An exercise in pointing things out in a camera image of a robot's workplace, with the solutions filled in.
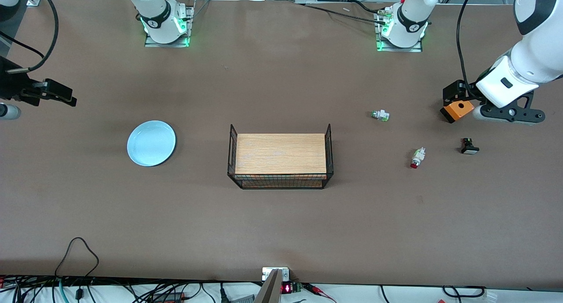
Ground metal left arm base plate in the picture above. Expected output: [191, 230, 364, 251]
[375, 13, 423, 53]

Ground light blue round plate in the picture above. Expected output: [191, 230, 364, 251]
[127, 120, 176, 167]

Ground orange button enclosure box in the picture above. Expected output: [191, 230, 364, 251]
[440, 100, 475, 124]

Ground black wire rack wooden top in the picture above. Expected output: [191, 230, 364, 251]
[227, 124, 333, 190]

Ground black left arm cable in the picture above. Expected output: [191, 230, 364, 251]
[456, 0, 480, 99]

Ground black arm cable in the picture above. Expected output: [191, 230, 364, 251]
[456, 0, 480, 99]
[0, 0, 59, 73]

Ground grey camera mount pole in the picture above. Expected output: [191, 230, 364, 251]
[254, 269, 283, 303]

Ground red clip test leads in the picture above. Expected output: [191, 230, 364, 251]
[303, 283, 337, 303]

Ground red push button switch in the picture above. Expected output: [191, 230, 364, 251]
[410, 147, 426, 169]

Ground short curved black cable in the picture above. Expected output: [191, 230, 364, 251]
[350, 0, 388, 15]

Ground thin black looped cable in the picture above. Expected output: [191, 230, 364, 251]
[55, 237, 99, 278]

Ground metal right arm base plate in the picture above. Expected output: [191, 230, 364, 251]
[145, 4, 194, 47]

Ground long black table cable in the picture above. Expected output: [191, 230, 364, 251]
[294, 2, 390, 24]

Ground white metal bracket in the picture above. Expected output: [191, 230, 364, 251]
[262, 267, 290, 282]

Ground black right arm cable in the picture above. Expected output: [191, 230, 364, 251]
[0, 0, 59, 73]

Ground black coiled cable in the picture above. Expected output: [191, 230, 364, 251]
[442, 285, 486, 298]

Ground black power adapter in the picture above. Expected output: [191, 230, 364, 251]
[152, 291, 187, 303]

